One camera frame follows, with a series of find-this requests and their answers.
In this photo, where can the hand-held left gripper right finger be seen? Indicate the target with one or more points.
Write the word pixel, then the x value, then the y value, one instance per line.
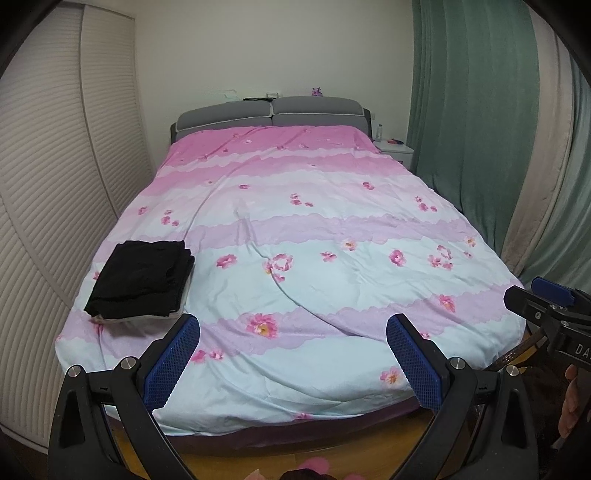
pixel 411 357

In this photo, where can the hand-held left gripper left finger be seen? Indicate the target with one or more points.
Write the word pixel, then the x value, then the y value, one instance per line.
pixel 175 355

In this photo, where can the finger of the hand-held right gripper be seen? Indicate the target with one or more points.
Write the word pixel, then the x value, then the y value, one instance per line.
pixel 551 290
pixel 526 304

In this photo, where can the black pants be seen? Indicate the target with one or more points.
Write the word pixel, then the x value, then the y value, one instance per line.
pixel 134 277

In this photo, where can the person's right hand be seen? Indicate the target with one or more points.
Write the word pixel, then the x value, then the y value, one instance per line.
pixel 570 406

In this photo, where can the white folded cloth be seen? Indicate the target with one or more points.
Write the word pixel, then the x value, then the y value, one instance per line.
pixel 120 320

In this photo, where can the green curtain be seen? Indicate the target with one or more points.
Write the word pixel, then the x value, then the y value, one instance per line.
pixel 471 115
pixel 565 207

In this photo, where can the beige curtain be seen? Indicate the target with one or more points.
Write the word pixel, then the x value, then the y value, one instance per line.
pixel 540 184

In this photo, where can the pink floral duvet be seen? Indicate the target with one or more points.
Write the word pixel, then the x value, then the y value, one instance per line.
pixel 323 286

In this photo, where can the purple bed skirt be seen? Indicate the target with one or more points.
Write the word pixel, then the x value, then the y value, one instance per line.
pixel 258 436

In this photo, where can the pink fluffy slipper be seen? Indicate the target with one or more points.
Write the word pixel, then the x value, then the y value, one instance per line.
pixel 318 463

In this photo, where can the white nightstand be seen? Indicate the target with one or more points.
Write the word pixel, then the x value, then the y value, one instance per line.
pixel 397 150

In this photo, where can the clear plastic bottle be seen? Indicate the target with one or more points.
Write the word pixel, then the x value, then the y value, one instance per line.
pixel 379 133

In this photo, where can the white louvered wardrobe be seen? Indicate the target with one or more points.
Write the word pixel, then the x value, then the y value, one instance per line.
pixel 46 161

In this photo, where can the dark flat object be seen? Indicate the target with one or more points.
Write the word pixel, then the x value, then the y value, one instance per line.
pixel 256 98

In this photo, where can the grey padded headboard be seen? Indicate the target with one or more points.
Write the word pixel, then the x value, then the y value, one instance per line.
pixel 295 110

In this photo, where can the small purple toy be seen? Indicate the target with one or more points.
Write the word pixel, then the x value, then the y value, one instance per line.
pixel 316 92

